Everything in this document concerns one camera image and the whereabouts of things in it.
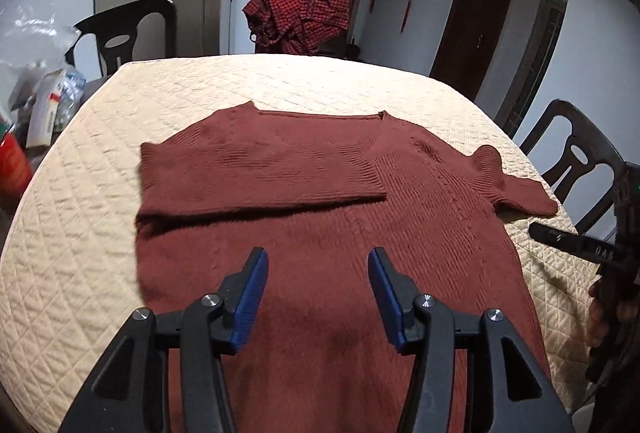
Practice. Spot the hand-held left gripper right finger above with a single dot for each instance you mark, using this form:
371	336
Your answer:
387	298

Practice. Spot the rust red knitted sweater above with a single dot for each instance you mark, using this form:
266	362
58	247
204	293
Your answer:
325	238

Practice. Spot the person's right hand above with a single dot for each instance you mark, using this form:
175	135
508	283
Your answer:
600	323

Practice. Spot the white carton box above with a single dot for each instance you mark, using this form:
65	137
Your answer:
47	113

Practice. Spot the clear plastic bag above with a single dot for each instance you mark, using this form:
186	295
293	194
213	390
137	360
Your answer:
35	38

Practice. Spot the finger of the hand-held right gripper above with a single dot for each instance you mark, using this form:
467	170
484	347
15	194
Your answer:
575	240

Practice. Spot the clear plastic water bottle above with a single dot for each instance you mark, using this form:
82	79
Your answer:
72	88

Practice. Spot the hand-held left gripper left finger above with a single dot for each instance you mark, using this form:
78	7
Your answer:
250	298

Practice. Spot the black plastic chair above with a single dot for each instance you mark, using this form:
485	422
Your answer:
550	148
150	28

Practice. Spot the window with metal grille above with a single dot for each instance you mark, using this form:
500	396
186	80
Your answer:
535	58

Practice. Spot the red bottle with green cap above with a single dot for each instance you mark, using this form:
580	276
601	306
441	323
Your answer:
12	168

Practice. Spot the dark brown door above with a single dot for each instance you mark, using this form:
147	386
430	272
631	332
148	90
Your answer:
470	28

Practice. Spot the red checked cloth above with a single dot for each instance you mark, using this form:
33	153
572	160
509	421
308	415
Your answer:
300	18

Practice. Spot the cream quilted table cover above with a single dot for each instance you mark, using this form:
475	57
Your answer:
300	83

